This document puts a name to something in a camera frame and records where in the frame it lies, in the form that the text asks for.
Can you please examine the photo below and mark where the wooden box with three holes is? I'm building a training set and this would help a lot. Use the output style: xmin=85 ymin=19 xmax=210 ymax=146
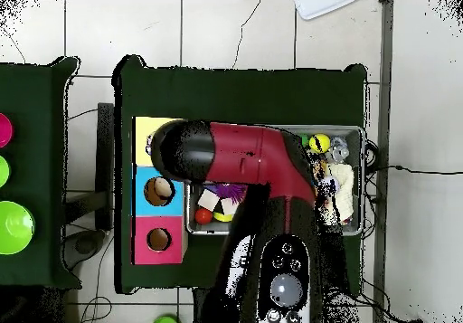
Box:
xmin=130 ymin=116 xmax=189 ymax=266

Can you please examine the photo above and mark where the shallow silver mesh bin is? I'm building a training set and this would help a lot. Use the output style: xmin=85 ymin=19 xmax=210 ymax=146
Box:
xmin=184 ymin=124 xmax=364 ymax=236

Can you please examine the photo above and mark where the purple spiky toy with eyes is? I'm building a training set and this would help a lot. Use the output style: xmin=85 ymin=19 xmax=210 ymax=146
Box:
xmin=213 ymin=183 xmax=249 ymax=204

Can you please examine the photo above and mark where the wooden cube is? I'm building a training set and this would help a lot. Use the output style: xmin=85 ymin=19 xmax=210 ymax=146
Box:
xmin=220 ymin=197 xmax=238 ymax=216
xmin=197 ymin=189 xmax=221 ymax=212

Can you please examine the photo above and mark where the red ball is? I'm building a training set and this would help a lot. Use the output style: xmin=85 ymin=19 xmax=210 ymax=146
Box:
xmin=194 ymin=207 xmax=213 ymax=226

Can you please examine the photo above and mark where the dark green tablecloth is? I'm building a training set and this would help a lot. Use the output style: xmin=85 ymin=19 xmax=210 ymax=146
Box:
xmin=113 ymin=54 xmax=368 ymax=297
xmin=0 ymin=56 xmax=81 ymax=290

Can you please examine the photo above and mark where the yellow ball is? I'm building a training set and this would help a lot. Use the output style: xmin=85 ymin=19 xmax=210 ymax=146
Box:
xmin=308 ymin=133 xmax=331 ymax=155

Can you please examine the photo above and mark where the white baseball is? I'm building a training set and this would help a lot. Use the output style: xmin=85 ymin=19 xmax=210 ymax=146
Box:
xmin=319 ymin=176 xmax=340 ymax=195

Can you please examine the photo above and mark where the grey plastic robot toy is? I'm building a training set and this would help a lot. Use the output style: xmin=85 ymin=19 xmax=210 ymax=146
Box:
xmin=328 ymin=136 xmax=350 ymax=164

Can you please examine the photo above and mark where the black stand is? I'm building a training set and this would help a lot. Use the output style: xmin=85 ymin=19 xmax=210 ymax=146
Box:
xmin=64 ymin=101 xmax=116 ymax=232

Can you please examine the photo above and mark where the grey rounded stand foot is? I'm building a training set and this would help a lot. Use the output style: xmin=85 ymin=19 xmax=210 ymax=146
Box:
xmin=62 ymin=228 xmax=107 ymax=271

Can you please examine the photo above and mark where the white tray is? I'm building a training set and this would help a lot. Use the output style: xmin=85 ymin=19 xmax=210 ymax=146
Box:
xmin=294 ymin=0 xmax=359 ymax=21

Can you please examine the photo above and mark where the large green bowl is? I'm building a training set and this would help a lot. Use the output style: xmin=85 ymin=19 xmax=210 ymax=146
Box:
xmin=0 ymin=200 xmax=36 ymax=256

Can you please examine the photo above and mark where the small green bowl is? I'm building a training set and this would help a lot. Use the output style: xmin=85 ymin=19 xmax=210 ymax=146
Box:
xmin=0 ymin=155 xmax=11 ymax=189

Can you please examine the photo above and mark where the pink bowl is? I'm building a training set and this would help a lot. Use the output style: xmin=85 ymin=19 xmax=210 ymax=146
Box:
xmin=0 ymin=112 xmax=14 ymax=149

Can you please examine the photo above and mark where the black power cable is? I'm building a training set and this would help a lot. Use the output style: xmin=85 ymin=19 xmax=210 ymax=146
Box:
xmin=364 ymin=164 xmax=463 ymax=176

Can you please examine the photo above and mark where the grey metal post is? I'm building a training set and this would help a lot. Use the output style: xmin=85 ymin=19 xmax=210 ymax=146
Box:
xmin=372 ymin=0 xmax=394 ymax=323

